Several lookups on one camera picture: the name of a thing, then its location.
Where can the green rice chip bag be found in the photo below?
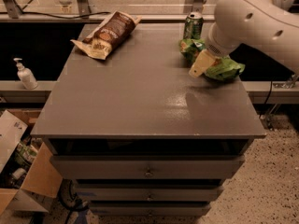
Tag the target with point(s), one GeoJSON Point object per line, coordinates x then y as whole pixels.
{"type": "Point", "coordinates": [225, 68]}

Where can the brown chip bag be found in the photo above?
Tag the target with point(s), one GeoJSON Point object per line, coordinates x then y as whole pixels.
{"type": "Point", "coordinates": [108, 35]}

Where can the open cardboard box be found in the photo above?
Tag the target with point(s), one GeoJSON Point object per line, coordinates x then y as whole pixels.
{"type": "Point", "coordinates": [28, 181]}

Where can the green soda can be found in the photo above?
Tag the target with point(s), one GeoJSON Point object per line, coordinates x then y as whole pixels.
{"type": "Point", "coordinates": [193, 26]}

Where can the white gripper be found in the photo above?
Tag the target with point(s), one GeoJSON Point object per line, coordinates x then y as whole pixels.
{"type": "Point", "coordinates": [216, 48]}

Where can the white pump dispenser bottle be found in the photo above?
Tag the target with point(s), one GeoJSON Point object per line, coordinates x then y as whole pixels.
{"type": "Point", "coordinates": [25, 75]}

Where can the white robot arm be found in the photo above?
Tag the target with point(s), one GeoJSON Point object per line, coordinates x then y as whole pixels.
{"type": "Point", "coordinates": [266, 25]}

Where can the grey drawer cabinet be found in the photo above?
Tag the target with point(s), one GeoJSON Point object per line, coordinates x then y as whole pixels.
{"type": "Point", "coordinates": [138, 136]}

